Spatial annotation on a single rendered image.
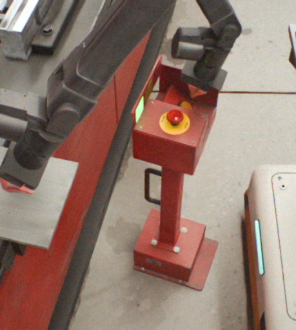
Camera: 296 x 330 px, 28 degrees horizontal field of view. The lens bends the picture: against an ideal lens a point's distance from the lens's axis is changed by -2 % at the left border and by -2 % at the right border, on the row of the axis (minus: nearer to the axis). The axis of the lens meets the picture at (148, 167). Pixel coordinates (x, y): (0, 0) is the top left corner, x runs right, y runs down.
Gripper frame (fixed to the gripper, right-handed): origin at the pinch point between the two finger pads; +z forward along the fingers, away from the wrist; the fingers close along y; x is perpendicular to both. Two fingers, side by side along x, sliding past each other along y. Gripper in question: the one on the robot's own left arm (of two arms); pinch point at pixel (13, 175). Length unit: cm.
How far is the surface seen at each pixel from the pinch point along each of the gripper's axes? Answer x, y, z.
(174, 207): 53, -40, 47
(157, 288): 70, -29, 79
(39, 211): 6.7, 3.9, 0.2
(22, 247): 10.3, 2.7, 21.0
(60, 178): 8.0, -3.5, -0.6
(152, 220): 58, -48, 72
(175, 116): 30.0, -37.9, 8.7
